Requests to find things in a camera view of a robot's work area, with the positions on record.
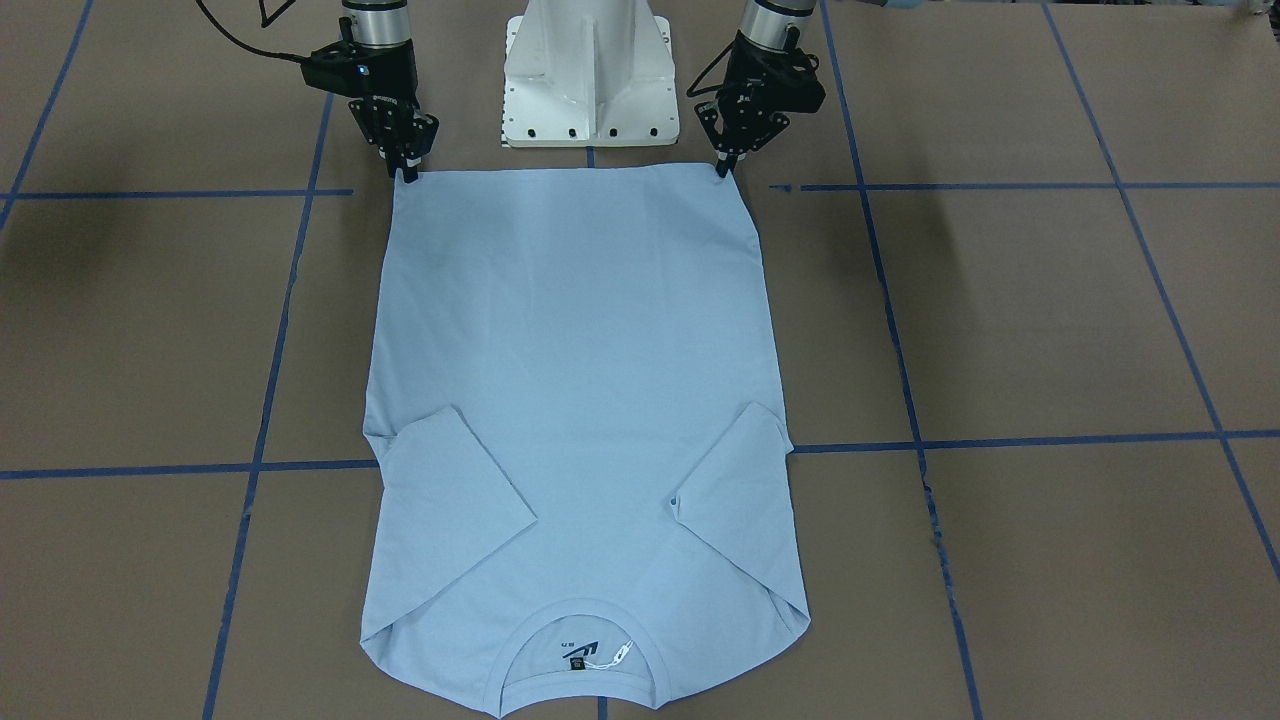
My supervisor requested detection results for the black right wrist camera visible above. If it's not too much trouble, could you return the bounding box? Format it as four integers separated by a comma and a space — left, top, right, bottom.
300, 41, 369, 97

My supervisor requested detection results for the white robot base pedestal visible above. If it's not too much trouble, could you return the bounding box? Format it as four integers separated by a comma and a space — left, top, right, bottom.
500, 1, 681, 149

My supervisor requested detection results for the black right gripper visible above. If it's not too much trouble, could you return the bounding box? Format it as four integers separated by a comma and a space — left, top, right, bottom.
352, 40, 439, 183

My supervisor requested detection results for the light blue t-shirt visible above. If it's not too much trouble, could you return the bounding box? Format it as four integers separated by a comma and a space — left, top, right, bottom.
358, 163, 812, 717

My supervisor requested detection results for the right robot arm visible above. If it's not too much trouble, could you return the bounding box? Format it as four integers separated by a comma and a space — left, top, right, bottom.
340, 1, 440, 184

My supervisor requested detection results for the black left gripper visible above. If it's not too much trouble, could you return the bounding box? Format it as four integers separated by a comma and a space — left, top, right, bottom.
698, 32, 826, 179

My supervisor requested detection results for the black camera cable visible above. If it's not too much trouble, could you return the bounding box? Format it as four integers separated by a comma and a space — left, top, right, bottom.
686, 45, 741, 101
195, 0, 321, 63

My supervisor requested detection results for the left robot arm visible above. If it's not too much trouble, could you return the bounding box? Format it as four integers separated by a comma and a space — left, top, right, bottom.
686, 1, 826, 178

